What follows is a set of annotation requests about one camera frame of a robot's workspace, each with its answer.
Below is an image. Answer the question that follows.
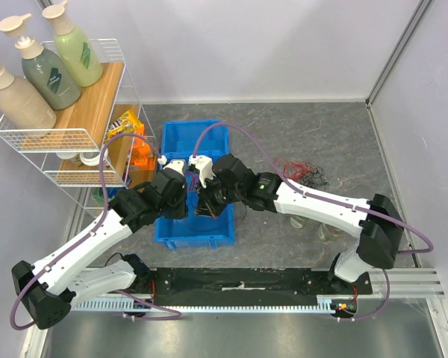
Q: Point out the red black wire bundle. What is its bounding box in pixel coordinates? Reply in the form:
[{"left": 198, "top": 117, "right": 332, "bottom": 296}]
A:
[{"left": 274, "top": 156, "right": 329, "bottom": 191}]

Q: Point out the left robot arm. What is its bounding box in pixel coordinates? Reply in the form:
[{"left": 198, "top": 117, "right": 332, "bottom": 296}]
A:
[{"left": 10, "top": 160, "right": 187, "bottom": 330}]

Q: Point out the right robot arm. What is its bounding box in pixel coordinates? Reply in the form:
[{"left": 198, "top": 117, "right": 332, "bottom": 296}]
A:
[{"left": 189, "top": 154, "right": 403, "bottom": 294}]

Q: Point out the orange plastic object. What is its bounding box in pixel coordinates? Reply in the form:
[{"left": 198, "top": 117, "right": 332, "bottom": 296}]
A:
[{"left": 130, "top": 138, "right": 156, "bottom": 171}]

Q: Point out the blue three-compartment bin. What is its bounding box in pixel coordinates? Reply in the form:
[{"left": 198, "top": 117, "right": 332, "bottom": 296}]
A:
[{"left": 155, "top": 119, "right": 235, "bottom": 250}]

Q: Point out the green blue box on shelf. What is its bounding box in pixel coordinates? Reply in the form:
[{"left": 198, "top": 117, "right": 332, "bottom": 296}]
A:
[{"left": 92, "top": 186, "right": 119, "bottom": 204}]

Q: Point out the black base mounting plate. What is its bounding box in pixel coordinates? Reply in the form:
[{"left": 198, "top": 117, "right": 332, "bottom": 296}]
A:
[{"left": 129, "top": 268, "right": 373, "bottom": 307}]

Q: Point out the left glass bottle green cap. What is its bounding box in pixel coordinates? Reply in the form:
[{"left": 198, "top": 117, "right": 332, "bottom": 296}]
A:
[{"left": 290, "top": 216, "right": 311, "bottom": 230}]

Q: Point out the glass bottle green cap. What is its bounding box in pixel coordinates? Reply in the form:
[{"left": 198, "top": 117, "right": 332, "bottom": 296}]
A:
[
  {"left": 317, "top": 223, "right": 343, "bottom": 244},
  {"left": 290, "top": 216, "right": 311, "bottom": 230}
]

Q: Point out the yellow candy bag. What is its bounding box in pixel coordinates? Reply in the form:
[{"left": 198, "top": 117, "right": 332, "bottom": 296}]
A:
[{"left": 104, "top": 110, "right": 143, "bottom": 143}]

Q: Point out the white jar on shelf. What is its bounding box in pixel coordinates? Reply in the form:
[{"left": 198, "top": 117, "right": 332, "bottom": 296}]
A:
[{"left": 79, "top": 151, "right": 100, "bottom": 167}]

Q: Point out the right glass bottle green cap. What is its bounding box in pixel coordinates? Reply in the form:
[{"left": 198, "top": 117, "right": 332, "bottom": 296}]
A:
[{"left": 317, "top": 223, "right": 343, "bottom": 244}]

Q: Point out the dark green pump bottle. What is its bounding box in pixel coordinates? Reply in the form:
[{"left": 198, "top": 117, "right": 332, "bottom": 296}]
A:
[{"left": 0, "top": 13, "right": 81, "bottom": 110}]

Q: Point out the light green pump bottle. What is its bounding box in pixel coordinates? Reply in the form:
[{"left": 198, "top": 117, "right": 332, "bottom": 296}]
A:
[{"left": 42, "top": 1, "right": 103, "bottom": 87}]

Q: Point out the beige pump bottle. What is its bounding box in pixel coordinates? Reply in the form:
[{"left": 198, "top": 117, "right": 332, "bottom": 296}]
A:
[{"left": 0, "top": 66, "right": 57, "bottom": 130}]

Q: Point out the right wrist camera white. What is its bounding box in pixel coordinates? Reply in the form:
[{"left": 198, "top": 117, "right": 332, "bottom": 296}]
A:
[{"left": 188, "top": 155, "right": 215, "bottom": 188}]

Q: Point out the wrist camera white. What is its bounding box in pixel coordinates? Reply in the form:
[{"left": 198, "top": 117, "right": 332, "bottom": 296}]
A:
[
  {"left": 158, "top": 155, "right": 187, "bottom": 176},
  {"left": 188, "top": 155, "right": 215, "bottom": 188}
]

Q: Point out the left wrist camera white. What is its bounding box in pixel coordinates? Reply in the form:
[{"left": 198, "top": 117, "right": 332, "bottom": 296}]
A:
[{"left": 158, "top": 155, "right": 187, "bottom": 176}]

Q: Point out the white wire shelf rack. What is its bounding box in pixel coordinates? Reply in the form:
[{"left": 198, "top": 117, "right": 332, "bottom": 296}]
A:
[{"left": 0, "top": 39, "right": 156, "bottom": 216}]

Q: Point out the white slotted cable duct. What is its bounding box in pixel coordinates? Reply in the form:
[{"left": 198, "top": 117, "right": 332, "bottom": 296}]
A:
[{"left": 72, "top": 295, "right": 336, "bottom": 314}]

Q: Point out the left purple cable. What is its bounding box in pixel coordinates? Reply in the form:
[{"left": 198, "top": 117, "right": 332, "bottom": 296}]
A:
[{"left": 9, "top": 133, "right": 165, "bottom": 332}]

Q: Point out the aluminium corner post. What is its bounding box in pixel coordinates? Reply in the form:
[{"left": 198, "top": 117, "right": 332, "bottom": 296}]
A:
[{"left": 365, "top": 0, "right": 434, "bottom": 109}]

